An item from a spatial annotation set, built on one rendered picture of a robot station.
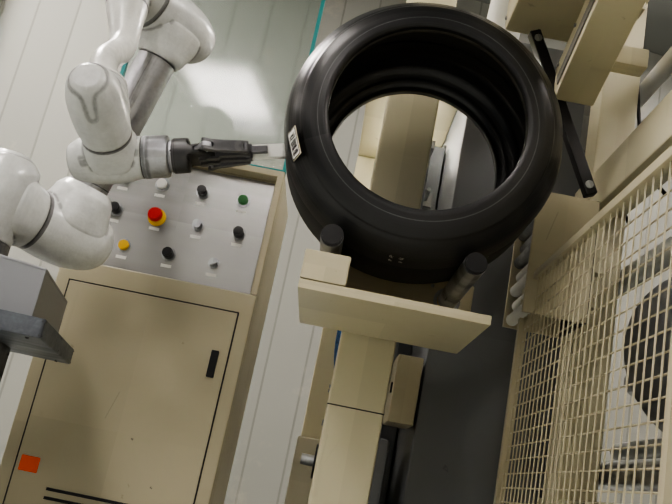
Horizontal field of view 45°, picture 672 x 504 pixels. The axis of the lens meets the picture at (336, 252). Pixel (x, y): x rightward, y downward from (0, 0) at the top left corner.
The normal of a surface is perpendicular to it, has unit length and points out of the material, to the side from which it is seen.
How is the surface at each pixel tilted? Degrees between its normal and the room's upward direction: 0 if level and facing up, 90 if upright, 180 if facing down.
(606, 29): 162
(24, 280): 90
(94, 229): 102
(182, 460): 90
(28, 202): 90
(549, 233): 90
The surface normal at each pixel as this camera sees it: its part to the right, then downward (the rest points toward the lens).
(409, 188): 0.04, -0.27
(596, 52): -0.18, 0.81
